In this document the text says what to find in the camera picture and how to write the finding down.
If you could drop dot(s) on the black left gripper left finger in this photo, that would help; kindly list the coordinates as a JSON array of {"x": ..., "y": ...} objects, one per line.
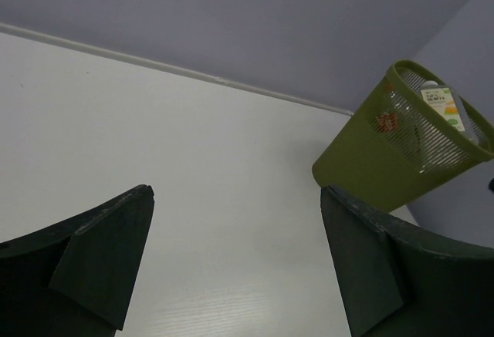
[{"x": 76, "y": 277}]

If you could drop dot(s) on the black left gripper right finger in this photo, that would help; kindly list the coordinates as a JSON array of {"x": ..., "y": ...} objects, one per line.
[{"x": 398, "y": 279}]

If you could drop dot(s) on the red cap clear bottle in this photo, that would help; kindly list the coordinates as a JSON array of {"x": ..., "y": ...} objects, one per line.
[{"x": 387, "y": 122}]

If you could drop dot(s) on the square clear plastic bottle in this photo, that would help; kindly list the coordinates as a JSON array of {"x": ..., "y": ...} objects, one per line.
[{"x": 447, "y": 103}]

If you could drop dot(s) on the green mesh waste bin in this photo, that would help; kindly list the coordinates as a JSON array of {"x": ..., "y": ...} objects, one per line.
[{"x": 389, "y": 170}]

